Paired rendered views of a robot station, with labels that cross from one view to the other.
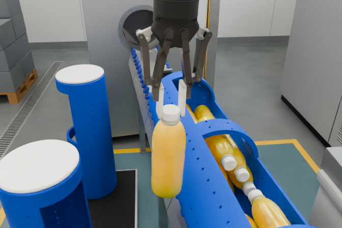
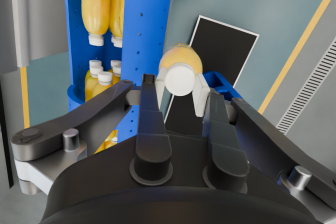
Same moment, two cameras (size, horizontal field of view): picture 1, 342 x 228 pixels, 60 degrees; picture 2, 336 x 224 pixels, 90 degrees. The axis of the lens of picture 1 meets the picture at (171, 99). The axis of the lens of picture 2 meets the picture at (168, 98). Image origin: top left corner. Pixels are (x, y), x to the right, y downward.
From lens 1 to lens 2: 47 cm
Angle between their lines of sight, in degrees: 40
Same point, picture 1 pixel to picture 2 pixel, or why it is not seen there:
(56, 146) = not seen: hidden behind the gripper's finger
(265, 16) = not seen: outside the picture
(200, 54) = (102, 104)
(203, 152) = not seen: hidden behind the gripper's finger
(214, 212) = (148, 14)
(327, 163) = (7, 65)
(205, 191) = (145, 44)
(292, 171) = (45, 119)
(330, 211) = (37, 38)
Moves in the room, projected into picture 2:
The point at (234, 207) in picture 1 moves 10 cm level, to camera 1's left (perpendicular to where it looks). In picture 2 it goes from (130, 2) to (174, 21)
